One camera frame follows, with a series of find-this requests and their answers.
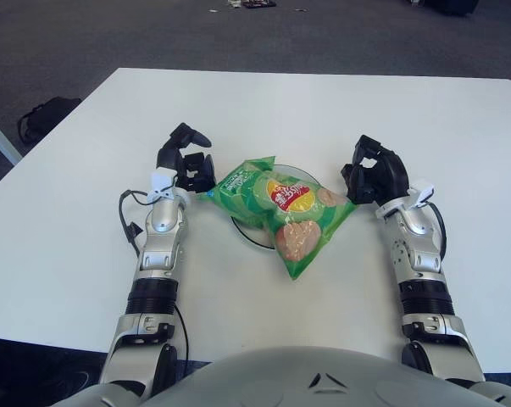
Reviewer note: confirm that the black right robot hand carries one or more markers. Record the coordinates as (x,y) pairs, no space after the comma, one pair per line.
(386,178)

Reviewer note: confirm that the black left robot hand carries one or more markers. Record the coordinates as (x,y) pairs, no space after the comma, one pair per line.
(200,171)

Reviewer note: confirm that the green chips snack bag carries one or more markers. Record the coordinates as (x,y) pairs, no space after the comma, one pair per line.
(289,212)

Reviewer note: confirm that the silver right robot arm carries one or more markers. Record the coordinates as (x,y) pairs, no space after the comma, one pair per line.
(420,263)

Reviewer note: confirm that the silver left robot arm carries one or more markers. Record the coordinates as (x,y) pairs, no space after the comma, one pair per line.
(157,254)

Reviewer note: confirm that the white plate black rim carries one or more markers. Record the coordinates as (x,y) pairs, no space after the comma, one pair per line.
(251,233)

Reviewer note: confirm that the black backpack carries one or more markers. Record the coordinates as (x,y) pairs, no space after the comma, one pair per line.
(47,116)

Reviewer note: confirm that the small litter pile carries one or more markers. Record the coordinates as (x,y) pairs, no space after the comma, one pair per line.
(253,3)

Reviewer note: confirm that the black box on floor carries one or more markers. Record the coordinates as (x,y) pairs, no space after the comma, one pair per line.
(450,6)

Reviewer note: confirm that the white table leg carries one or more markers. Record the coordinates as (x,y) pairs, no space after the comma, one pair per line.
(1,137)

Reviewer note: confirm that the grey robot torso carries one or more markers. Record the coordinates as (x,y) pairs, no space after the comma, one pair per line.
(323,381)

